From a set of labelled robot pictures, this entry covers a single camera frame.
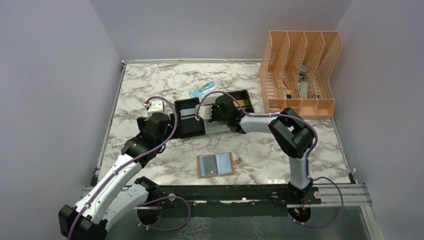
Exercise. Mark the brown leather card holder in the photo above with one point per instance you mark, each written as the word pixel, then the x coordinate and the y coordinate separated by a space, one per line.
pixel 226 162

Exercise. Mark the peach plastic file organizer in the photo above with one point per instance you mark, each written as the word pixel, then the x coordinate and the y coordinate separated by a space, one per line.
pixel 295 72

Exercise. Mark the silver credit card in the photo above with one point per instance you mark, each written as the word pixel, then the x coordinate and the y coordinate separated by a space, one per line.
pixel 187 113

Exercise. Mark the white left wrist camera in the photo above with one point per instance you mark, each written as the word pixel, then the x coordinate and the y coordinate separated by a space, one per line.
pixel 155 106

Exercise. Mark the blue packaged tool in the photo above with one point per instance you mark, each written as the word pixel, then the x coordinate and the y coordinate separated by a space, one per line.
pixel 202 90

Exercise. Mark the white tray bin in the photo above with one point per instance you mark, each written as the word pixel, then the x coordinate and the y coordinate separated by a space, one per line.
pixel 215 126

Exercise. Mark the grey staples box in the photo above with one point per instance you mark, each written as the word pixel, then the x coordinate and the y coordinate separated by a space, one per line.
pixel 303 88

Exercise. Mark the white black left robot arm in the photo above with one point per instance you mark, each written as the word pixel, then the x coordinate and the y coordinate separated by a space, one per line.
pixel 92 216

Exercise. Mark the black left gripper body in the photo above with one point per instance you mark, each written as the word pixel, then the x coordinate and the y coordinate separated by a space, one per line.
pixel 169 129

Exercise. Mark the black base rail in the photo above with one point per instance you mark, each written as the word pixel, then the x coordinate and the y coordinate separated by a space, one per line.
pixel 280 194

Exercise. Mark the gold credit card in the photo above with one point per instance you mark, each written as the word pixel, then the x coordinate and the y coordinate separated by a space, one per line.
pixel 240 104

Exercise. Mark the grey card in sleeve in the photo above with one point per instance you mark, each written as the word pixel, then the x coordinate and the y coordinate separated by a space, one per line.
pixel 210 167

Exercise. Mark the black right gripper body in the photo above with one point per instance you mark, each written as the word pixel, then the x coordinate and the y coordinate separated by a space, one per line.
pixel 216 116

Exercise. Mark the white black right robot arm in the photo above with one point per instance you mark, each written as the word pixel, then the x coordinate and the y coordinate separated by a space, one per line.
pixel 294 136

